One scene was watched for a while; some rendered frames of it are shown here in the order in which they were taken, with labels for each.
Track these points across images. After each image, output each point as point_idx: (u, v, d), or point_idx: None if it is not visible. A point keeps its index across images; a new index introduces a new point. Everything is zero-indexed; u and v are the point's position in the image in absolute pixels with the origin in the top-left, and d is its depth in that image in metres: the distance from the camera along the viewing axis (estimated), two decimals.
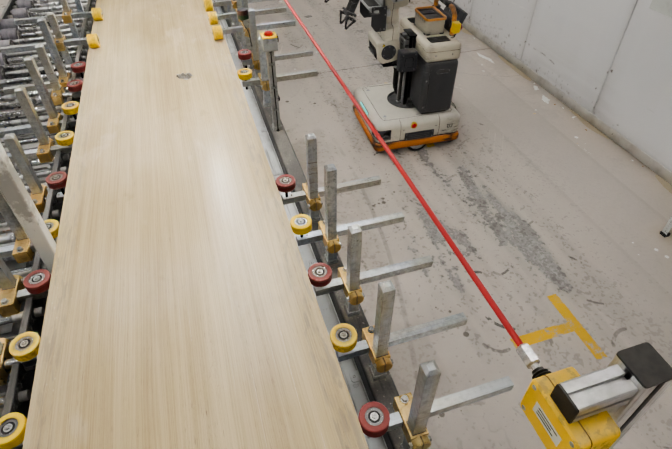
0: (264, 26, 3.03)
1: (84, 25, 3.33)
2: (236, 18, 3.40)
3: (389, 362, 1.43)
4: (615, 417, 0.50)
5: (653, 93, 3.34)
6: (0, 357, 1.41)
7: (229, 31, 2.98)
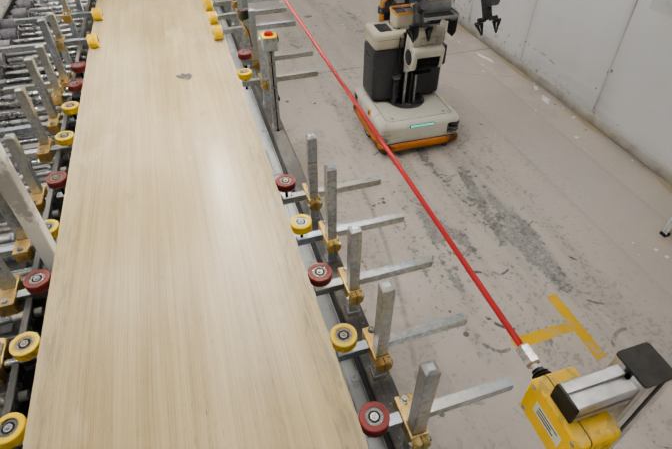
0: (264, 26, 3.03)
1: (84, 25, 3.33)
2: (236, 18, 3.40)
3: (389, 362, 1.43)
4: (615, 417, 0.50)
5: (653, 93, 3.34)
6: (0, 357, 1.41)
7: (229, 31, 2.98)
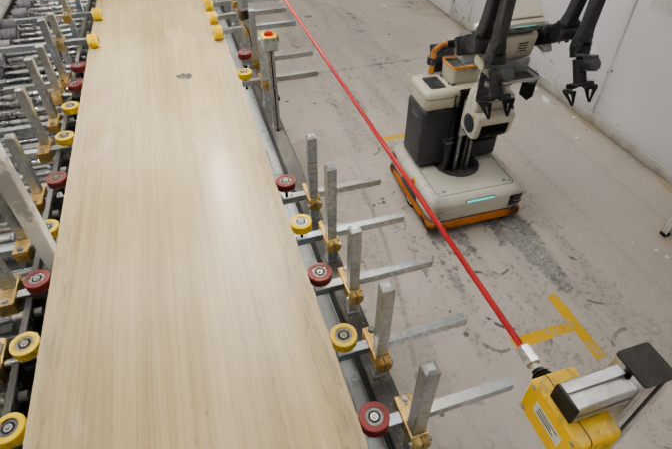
0: (264, 26, 3.03)
1: (84, 25, 3.33)
2: (236, 18, 3.40)
3: (389, 362, 1.43)
4: (615, 417, 0.50)
5: (653, 93, 3.34)
6: (0, 357, 1.41)
7: (229, 31, 2.98)
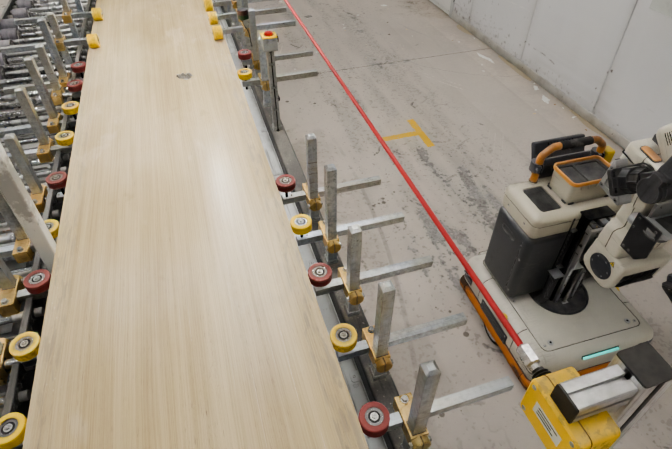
0: (264, 26, 3.03)
1: (84, 25, 3.33)
2: (236, 18, 3.40)
3: (389, 362, 1.43)
4: (615, 417, 0.50)
5: (653, 93, 3.34)
6: (0, 357, 1.41)
7: (229, 31, 2.98)
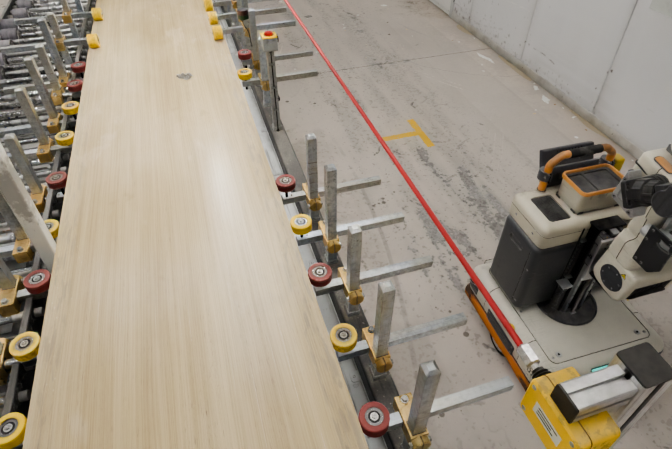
0: (264, 26, 3.03)
1: (84, 25, 3.33)
2: (236, 18, 3.40)
3: (389, 362, 1.43)
4: (615, 417, 0.50)
5: (653, 93, 3.34)
6: (0, 357, 1.41)
7: (229, 31, 2.98)
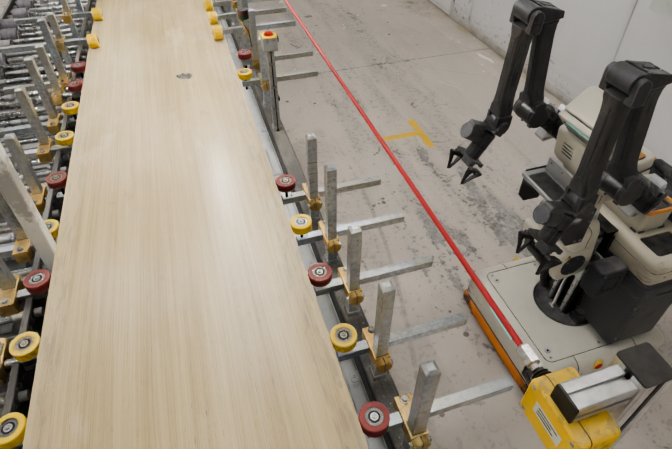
0: (264, 26, 3.03)
1: (84, 25, 3.33)
2: (236, 18, 3.40)
3: (389, 362, 1.43)
4: (615, 417, 0.50)
5: None
6: (0, 357, 1.41)
7: (229, 31, 2.98)
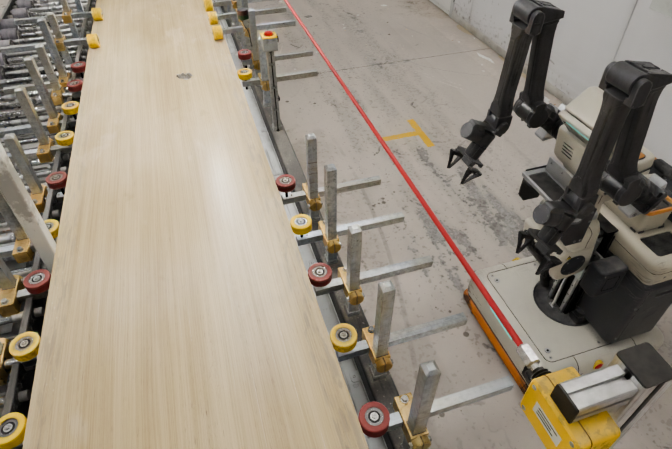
0: (264, 26, 3.03)
1: (84, 25, 3.33)
2: (236, 18, 3.40)
3: (389, 362, 1.43)
4: (615, 417, 0.50)
5: None
6: (0, 357, 1.41)
7: (229, 31, 2.98)
